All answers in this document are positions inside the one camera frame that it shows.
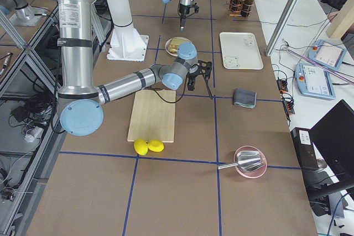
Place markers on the far teach pendant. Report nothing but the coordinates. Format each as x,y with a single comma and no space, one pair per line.
327,54

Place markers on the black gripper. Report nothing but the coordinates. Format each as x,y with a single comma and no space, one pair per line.
191,77
182,9

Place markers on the black computer box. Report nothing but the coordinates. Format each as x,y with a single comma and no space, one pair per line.
304,149

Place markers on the yellow lemon left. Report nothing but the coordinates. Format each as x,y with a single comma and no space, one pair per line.
141,147

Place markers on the sandwich bread stack on plate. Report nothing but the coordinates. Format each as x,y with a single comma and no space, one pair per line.
175,43

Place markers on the metal scoop with handle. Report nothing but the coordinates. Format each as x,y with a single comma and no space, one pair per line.
247,161

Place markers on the yellow lemon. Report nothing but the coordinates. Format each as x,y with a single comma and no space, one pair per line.
141,147
155,145

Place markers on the grey folded cloth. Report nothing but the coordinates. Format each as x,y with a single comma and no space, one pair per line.
244,98

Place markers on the near teach pendant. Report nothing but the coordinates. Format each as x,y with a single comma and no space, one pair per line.
313,81

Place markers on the aluminium frame post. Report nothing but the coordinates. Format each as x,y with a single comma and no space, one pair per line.
282,22

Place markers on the white tray with bear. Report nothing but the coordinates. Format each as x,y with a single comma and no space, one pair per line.
240,51

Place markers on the pink bowl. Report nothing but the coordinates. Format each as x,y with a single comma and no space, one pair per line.
256,173

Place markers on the yellow lemon right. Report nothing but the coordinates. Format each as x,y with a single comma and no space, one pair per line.
155,145

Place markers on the white power strip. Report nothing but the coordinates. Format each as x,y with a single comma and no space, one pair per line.
32,134

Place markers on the white plate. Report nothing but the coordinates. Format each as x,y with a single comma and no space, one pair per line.
179,46

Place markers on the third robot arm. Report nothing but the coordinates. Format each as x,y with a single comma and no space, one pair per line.
8,6

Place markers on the black monitor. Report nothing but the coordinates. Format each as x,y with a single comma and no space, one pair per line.
333,138

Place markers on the teach pendant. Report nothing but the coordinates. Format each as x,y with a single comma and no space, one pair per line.
327,54
313,81

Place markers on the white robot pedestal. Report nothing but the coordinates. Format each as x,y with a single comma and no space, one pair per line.
126,43

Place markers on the bamboo cutting board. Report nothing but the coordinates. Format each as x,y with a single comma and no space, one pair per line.
153,116

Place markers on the copper wire bottle rack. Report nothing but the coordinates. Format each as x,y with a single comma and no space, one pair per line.
240,7

